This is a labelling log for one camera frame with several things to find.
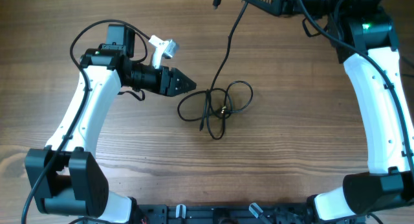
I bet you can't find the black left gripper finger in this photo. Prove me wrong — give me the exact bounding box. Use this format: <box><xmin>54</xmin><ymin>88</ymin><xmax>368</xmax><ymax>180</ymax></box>
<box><xmin>171</xmin><ymin>86</ymin><xmax>196</xmax><ymax>96</ymax></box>
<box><xmin>174</xmin><ymin>68</ymin><xmax>197</xmax><ymax>88</ymax></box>

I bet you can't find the black USB cable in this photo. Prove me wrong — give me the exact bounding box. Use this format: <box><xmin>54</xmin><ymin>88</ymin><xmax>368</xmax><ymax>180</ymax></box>
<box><xmin>177</xmin><ymin>80</ymin><xmax>254</xmax><ymax>140</ymax></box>

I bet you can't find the black HDMI cable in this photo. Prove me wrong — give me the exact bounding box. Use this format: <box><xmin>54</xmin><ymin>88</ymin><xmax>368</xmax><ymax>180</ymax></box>
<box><xmin>199</xmin><ymin>0</ymin><xmax>250</xmax><ymax>131</ymax></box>

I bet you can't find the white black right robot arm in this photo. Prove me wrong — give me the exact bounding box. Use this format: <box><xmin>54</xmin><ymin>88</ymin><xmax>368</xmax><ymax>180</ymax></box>
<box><xmin>176</xmin><ymin>0</ymin><xmax>413</xmax><ymax>223</ymax></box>

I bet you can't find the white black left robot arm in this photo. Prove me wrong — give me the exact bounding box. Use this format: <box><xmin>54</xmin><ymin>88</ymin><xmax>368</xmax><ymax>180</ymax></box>
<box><xmin>25</xmin><ymin>19</ymin><xmax>196</xmax><ymax>223</ymax></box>

